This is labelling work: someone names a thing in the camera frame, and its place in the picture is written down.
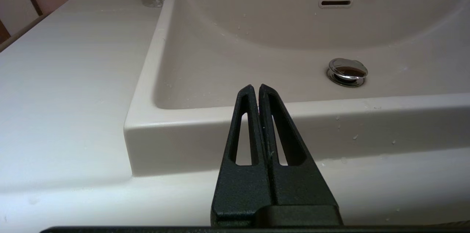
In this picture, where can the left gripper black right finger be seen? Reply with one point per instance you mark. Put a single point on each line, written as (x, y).
(297, 185)

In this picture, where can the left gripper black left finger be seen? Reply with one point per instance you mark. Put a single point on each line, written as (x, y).
(238, 189)

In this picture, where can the beige sink basin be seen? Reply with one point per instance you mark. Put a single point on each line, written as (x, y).
(257, 42)

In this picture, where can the chrome drain stopper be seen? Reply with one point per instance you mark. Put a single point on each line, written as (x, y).
(347, 70)

